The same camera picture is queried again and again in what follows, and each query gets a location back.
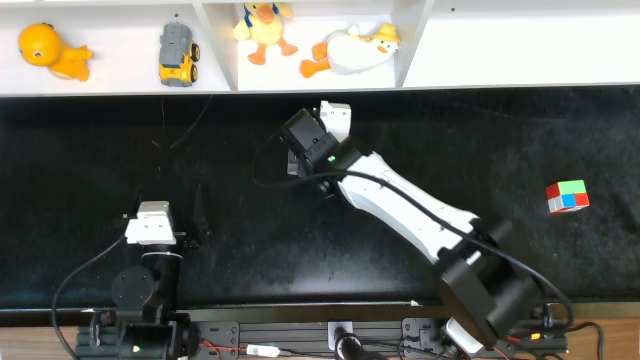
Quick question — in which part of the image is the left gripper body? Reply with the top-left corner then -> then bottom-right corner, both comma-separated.
172,230 -> 202,251

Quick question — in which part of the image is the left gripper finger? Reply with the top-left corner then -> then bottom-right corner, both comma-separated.
192,182 -> 212,242

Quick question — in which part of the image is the yellow rubber duck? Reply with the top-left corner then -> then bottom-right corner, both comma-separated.
17,21 -> 95,83

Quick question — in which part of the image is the grey and yellow toy truck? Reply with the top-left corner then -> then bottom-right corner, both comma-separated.
158,21 -> 202,88

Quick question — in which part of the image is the white plush duck yellow hat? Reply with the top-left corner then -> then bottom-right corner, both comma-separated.
299,21 -> 402,80

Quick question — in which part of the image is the white shelf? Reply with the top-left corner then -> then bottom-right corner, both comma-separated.
0,0 -> 640,98

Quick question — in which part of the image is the many-coloured puzzle cube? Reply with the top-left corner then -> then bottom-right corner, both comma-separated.
544,179 -> 592,215

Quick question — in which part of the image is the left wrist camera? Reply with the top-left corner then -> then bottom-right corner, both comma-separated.
123,200 -> 178,247

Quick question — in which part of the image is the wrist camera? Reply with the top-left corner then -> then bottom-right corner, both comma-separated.
318,99 -> 353,144
123,200 -> 178,247

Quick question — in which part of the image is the mounting rail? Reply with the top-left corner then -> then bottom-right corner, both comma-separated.
74,315 -> 572,360

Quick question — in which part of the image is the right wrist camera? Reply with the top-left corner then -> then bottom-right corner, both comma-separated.
318,99 -> 353,144

